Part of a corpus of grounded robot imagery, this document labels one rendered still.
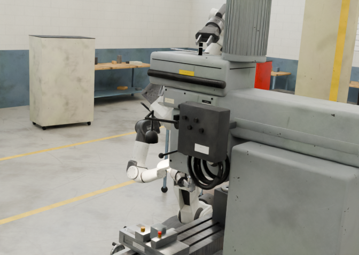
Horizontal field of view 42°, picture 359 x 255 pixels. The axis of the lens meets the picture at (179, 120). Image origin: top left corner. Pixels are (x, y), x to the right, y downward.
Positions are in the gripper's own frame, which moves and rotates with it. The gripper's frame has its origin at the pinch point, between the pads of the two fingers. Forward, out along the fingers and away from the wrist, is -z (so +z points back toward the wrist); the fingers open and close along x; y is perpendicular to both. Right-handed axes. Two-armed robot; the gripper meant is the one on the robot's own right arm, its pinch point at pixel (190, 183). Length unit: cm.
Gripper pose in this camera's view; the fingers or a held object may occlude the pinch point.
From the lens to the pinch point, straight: 241.9
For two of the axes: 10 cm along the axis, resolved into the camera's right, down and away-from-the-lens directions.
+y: -0.7, 9.7, 2.3
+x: 9.1, -0.4, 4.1
